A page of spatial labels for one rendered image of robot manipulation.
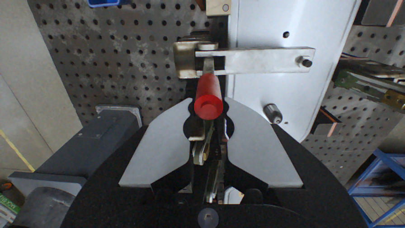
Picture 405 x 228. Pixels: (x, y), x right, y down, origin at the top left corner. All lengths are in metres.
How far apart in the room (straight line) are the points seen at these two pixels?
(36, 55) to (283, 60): 1.96
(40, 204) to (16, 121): 2.25
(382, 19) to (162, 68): 0.60
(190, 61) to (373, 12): 0.34
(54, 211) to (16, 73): 1.85
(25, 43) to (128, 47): 1.44
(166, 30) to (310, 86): 0.48
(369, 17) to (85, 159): 0.75
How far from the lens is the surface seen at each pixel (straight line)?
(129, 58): 0.69
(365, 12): 0.43
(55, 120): 2.35
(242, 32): 0.31
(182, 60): 0.27
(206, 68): 0.18
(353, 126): 1.05
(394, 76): 0.43
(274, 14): 0.33
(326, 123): 0.49
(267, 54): 0.25
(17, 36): 2.07
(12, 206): 4.23
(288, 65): 0.27
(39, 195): 0.58
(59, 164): 0.61
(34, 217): 0.57
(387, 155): 2.55
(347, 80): 0.42
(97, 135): 0.64
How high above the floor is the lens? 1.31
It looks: 58 degrees down
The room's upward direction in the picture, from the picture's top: 176 degrees counter-clockwise
